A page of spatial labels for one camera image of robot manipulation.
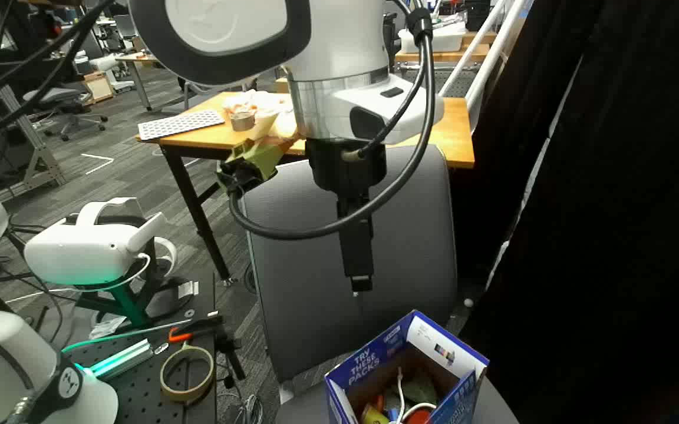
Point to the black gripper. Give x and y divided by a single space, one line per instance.
346 168

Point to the grey metal frame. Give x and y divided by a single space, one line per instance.
29 142

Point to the white pole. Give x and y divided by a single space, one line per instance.
472 47
496 54

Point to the wooden table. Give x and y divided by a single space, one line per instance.
451 132

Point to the small grey tape roll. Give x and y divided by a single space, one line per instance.
240 118

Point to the teal pen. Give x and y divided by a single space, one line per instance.
122 359

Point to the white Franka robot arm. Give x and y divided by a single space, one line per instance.
339 47

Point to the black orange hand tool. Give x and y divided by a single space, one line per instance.
194 328

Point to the green headset stand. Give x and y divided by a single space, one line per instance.
129 307

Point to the white keyboard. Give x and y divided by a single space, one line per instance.
178 122

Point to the grey office chair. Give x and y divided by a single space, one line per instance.
65 101

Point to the beige tape roll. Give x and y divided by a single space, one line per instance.
162 378

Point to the blue cardboard box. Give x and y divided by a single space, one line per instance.
371 357

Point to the white VR headset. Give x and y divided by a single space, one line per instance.
81 251

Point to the black curtain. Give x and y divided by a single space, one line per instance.
629 195

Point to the green toy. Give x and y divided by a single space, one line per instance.
422 389

